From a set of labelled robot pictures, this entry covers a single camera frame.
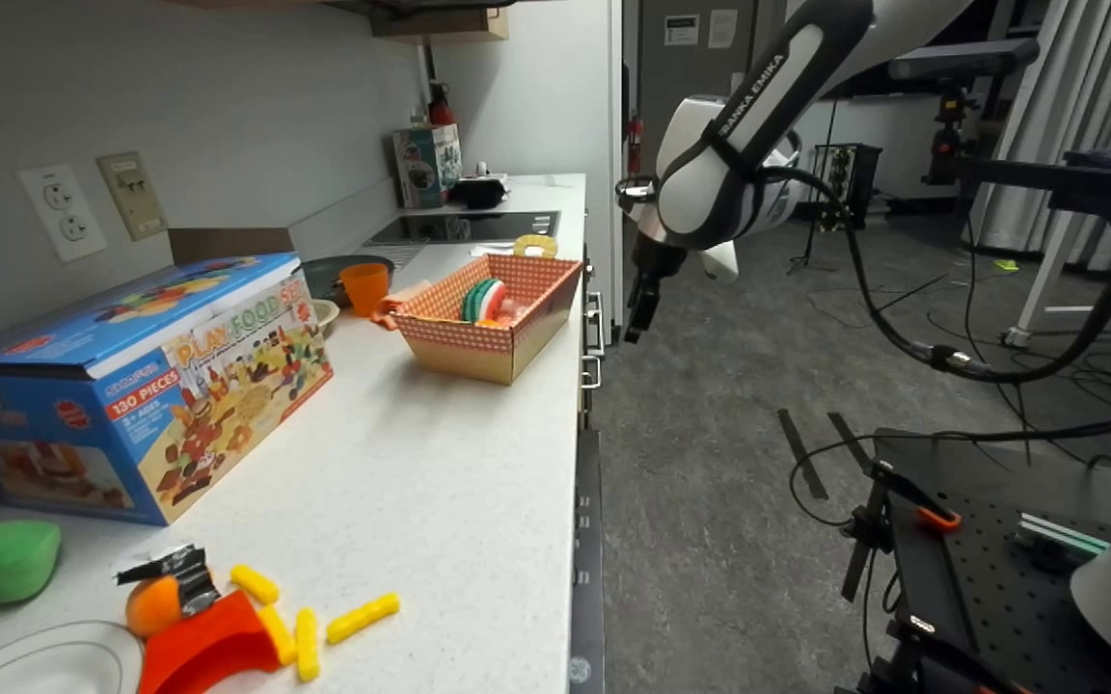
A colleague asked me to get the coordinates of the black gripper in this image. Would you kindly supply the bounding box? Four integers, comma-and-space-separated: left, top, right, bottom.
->
623, 234, 688, 342

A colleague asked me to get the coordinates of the red checkered basket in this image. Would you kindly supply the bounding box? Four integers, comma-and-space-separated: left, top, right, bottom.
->
379, 253, 583, 384

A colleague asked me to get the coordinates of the white wooden-front drawer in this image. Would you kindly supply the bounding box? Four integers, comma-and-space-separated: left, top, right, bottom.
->
578, 261, 609, 428

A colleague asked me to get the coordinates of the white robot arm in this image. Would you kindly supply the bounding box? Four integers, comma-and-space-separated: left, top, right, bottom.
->
617, 0, 971, 342

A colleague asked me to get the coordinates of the striped watermelon plush toy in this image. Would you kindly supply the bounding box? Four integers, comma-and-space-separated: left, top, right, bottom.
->
460, 279, 515, 327

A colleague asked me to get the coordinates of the yellow toy fry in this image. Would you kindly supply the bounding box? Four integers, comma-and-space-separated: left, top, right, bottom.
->
231, 562, 281, 607
325, 595, 400, 644
294, 611, 319, 681

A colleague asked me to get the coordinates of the red fries holder toy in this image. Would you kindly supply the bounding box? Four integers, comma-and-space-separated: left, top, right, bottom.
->
139, 595, 281, 694

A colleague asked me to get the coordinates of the orange toy fruit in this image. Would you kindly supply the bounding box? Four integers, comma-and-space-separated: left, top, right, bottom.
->
127, 578, 182, 639

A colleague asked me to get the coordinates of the green plush toy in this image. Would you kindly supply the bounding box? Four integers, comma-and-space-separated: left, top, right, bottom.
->
0, 521, 63, 607

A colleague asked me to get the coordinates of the black induction cooktop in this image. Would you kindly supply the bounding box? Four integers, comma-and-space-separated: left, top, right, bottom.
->
370, 212, 558, 248

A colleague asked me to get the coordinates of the orange plastic cup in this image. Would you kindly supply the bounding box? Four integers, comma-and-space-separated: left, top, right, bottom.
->
339, 261, 393, 315

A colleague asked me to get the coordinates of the blue play food box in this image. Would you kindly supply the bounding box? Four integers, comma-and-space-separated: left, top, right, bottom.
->
0, 252, 331, 526

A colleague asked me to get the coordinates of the white plate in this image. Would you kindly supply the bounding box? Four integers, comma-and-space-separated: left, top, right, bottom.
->
0, 620, 144, 694

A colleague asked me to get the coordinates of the yellow toy ring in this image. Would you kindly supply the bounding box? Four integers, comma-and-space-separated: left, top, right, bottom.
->
508, 233, 564, 261

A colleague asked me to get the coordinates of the black camera tripod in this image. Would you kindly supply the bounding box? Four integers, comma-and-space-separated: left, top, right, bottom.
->
825, 414, 965, 694

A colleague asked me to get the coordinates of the beige wall switch plate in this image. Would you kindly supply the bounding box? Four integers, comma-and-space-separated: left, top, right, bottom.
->
95, 149, 167, 240

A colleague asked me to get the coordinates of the white wall outlet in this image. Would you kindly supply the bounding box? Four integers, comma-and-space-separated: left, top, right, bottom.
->
18, 161, 109, 261

